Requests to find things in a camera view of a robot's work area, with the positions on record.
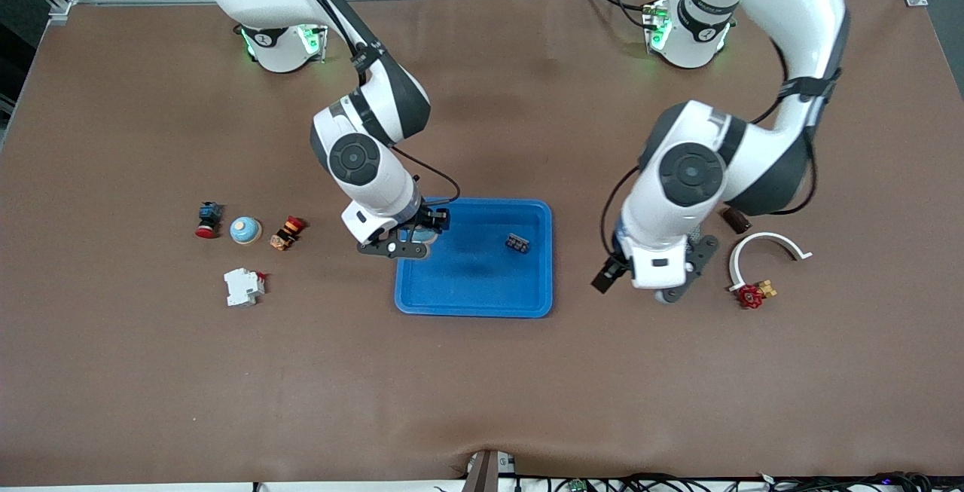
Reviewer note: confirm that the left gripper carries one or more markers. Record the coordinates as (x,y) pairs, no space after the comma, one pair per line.
(607,275)

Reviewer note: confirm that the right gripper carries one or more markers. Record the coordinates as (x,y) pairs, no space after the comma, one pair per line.
(431,218)

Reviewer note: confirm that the blue desk bell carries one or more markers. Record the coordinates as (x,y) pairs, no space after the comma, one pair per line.
(245,230)
(420,236)

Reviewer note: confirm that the black electrolytic capacitor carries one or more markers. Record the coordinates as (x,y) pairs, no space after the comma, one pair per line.
(517,243)

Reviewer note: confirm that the brown electrolytic capacitor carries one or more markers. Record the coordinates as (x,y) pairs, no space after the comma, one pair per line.
(738,222)

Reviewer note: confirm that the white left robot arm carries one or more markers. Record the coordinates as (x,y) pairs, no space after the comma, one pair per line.
(693,175)

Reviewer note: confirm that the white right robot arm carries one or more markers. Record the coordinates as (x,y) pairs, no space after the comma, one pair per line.
(369,160)

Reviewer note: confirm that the blue plastic tray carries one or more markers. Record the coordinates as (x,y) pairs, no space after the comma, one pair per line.
(474,281)

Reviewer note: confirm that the metal mesh power supply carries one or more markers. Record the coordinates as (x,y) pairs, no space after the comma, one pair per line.
(697,233)

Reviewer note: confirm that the white curved plastic arc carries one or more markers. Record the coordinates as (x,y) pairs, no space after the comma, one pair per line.
(764,236)

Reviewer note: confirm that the white circuit breaker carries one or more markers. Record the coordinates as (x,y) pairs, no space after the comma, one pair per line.
(243,287)

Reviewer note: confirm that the red push button blue body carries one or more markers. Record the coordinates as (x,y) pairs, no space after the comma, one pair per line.
(208,219)

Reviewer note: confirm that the red yellow selector switch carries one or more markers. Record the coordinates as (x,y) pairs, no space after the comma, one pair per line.
(287,233)

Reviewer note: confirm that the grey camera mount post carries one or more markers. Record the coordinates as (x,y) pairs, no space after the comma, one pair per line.
(486,473)

